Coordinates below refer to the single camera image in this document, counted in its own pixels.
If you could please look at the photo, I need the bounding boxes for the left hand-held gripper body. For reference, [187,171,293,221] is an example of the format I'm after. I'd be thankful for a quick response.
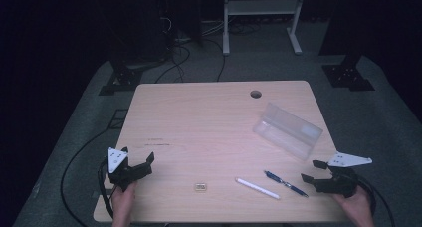
[107,146,153,192]

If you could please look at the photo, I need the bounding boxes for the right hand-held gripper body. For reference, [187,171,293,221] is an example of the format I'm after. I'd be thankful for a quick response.
[313,151,373,199]

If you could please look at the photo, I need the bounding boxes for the blue pen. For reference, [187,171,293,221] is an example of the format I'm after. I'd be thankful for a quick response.
[264,170,310,199]

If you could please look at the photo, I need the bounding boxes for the clear plastic pencil case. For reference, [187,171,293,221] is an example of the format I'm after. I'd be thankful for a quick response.
[252,102,324,161]

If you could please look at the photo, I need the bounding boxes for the white pen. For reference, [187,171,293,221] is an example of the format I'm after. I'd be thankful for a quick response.
[234,177,282,200]

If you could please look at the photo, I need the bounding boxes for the person's left hand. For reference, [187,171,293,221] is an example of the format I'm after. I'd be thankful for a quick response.
[111,181,139,219]

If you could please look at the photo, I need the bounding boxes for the person's right hand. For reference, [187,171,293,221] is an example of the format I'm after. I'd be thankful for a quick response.
[331,186,375,227]

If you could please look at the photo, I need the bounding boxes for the black stand base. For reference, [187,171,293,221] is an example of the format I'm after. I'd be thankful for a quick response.
[98,58,144,97]
[321,53,376,93]

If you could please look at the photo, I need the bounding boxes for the white metal stand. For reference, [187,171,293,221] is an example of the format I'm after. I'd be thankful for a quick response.
[222,0,307,57]

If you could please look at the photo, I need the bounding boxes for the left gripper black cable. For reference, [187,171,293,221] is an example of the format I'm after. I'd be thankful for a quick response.
[97,157,115,219]

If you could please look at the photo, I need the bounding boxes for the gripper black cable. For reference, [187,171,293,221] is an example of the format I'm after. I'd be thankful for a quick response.
[351,175,396,227]
[97,157,115,219]

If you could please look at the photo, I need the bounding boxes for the black wire frame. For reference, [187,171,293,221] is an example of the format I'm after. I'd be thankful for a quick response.
[108,109,129,130]

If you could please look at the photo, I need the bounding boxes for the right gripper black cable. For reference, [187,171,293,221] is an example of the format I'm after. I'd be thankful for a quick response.
[351,175,396,227]

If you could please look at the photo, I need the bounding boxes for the black floor cable bundle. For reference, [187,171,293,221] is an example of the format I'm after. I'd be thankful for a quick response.
[153,16,227,85]

